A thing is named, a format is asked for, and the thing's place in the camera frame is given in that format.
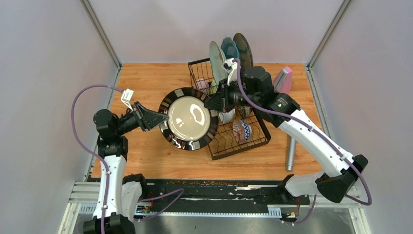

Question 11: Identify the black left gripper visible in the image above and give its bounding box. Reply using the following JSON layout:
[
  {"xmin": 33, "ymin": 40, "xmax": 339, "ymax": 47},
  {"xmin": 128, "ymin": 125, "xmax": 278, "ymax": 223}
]
[{"xmin": 115, "ymin": 101, "xmax": 169, "ymax": 136}]

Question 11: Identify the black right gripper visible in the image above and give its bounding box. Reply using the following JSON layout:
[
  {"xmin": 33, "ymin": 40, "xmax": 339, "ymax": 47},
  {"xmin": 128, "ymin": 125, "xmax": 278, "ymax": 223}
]
[{"xmin": 204, "ymin": 78, "xmax": 260, "ymax": 114}]

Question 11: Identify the white zigzag ceramic bowl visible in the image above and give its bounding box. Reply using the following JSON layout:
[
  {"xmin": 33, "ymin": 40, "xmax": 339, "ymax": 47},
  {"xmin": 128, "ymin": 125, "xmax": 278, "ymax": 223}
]
[{"xmin": 219, "ymin": 108, "xmax": 236, "ymax": 124}]

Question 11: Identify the pink ceramic mug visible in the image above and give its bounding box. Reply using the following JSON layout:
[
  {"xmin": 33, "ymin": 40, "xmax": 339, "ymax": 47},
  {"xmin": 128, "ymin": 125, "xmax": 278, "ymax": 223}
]
[{"xmin": 195, "ymin": 79, "xmax": 210, "ymax": 94}]

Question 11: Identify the black bottom plate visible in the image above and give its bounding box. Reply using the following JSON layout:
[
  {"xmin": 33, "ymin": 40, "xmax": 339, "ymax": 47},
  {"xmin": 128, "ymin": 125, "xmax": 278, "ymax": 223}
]
[{"xmin": 158, "ymin": 87, "xmax": 220, "ymax": 151}]

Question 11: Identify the red and blue patterned bowl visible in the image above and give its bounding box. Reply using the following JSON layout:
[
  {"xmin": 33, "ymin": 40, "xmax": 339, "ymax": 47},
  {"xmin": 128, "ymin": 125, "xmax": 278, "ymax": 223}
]
[{"xmin": 232, "ymin": 119, "xmax": 252, "ymax": 144}]

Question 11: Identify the light blue flower plate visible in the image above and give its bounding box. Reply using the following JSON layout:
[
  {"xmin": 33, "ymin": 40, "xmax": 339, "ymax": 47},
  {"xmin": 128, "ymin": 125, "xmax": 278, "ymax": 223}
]
[{"xmin": 209, "ymin": 41, "xmax": 227, "ymax": 84}]

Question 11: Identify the blue-grey ceramic plate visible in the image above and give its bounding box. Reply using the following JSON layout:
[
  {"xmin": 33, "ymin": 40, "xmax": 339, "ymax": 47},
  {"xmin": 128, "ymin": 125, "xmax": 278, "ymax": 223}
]
[{"xmin": 233, "ymin": 32, "xmax": 254, "ymax": 74}]

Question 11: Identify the teal scalloped plate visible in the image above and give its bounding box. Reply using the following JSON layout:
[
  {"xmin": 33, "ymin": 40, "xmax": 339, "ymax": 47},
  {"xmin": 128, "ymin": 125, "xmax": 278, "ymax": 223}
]
[{"xmin": 220, "ymin": 37, "xmax": 240, "ymax": 59}]

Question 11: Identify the light green mug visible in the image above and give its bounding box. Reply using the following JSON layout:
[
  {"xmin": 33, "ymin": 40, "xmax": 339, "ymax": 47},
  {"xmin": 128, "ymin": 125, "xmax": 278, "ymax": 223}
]
[{"xmin": 209, "ymin": 81, "xmax": 218, "ymax": 95}]

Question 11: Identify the patterned ceramic bowl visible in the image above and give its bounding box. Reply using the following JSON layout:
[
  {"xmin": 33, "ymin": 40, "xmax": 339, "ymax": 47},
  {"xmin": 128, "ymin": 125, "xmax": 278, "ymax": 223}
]
[{"xmin": 238, "ymin": 106, "xmax": 252, "ymax": 118}]

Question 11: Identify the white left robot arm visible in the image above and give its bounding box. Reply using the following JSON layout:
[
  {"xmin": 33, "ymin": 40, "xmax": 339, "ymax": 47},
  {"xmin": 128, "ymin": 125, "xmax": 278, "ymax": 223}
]
[{"xmin": 83, "ymin": 102, "xmax": 168, "ymax": 234}]

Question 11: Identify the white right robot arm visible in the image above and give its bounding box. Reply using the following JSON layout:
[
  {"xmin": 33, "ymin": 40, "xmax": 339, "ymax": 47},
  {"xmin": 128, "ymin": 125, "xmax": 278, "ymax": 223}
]
[{"xmin": 206, "ymin": 65, "xmax": 372, "ymax": 205}]

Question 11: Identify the pink metronome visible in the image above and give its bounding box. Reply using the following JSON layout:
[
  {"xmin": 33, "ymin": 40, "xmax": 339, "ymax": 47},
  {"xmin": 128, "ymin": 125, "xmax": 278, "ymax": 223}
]
[{"xmin": 273, "ymin": 66, "xmax": 293, "ymax": 94}]

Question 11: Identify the silver microphone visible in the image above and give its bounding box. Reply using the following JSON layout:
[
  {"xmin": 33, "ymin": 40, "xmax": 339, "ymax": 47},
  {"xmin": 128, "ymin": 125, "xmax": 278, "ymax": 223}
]
[{"xmin": 286, "ymin": 135, "xmax": 297, "ymax": 172}]

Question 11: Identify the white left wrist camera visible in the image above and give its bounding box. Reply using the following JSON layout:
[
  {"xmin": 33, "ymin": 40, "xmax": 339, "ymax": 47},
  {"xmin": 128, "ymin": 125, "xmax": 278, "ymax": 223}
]
[{"xmin": 120, "ymin": 88, "xmax": 134, "ymax": 111}]

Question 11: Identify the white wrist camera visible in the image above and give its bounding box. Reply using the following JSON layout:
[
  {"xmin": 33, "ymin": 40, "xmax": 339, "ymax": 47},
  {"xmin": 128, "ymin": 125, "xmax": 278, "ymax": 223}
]
[
  {"xmin": 120, "ymin": 88, "xmax": 134, "ymax": 111},
  {"xmin": 223, "ymin": 58, "xmax": 241, "ymax": 86}
]

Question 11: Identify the black wire dish rack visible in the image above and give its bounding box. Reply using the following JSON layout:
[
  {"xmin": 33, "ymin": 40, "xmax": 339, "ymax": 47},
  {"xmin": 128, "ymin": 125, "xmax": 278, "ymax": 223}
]
[{"xmin": 188, "ymin": 58, "xmax": 271, "ymax": 160}]

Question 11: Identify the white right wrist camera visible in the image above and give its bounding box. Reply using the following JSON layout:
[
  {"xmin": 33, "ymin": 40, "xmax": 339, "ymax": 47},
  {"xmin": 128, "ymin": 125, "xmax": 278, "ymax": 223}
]
[{"xmin": 223, "ymin": 58, "xmax": 241, "ymax": 86}]

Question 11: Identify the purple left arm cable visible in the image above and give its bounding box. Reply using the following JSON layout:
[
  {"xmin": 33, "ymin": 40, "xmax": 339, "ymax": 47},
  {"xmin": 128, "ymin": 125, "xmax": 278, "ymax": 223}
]
[{"xmin": 71, "ymin": 84, "xmax": 125, "ymax": 234}]

